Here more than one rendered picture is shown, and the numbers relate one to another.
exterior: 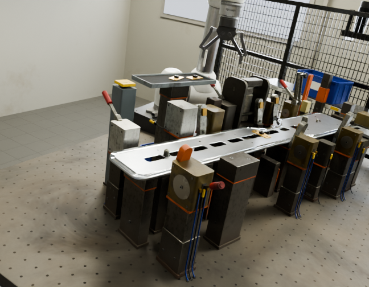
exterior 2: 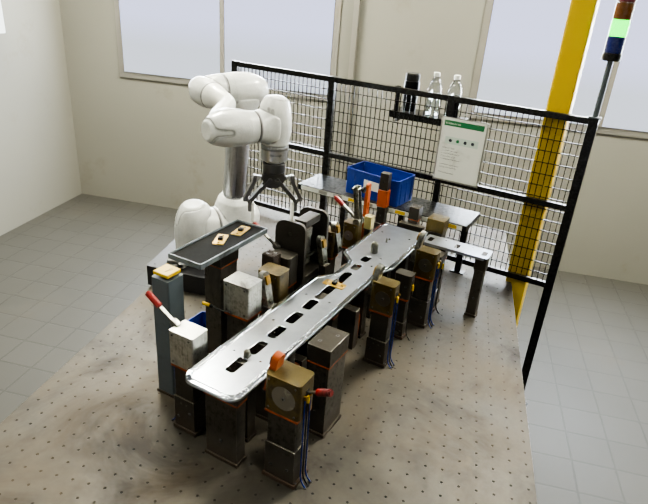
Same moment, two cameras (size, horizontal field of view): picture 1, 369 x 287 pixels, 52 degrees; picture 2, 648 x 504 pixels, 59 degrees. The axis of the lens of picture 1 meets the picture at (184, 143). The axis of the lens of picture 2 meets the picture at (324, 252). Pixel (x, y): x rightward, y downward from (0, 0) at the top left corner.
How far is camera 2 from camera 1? 57 cm
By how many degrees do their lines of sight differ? 16
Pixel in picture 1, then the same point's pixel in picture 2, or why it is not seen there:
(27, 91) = not seen: outside the picture
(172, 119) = (234, 300)
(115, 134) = (179, 344)
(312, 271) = (422, 431)
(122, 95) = (169, 288)
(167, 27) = (135, 91)
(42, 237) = (123, 491)
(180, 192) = (282, 404)
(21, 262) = not seen: outside the picture
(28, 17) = not seen: outside the picture
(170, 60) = (150, 138)
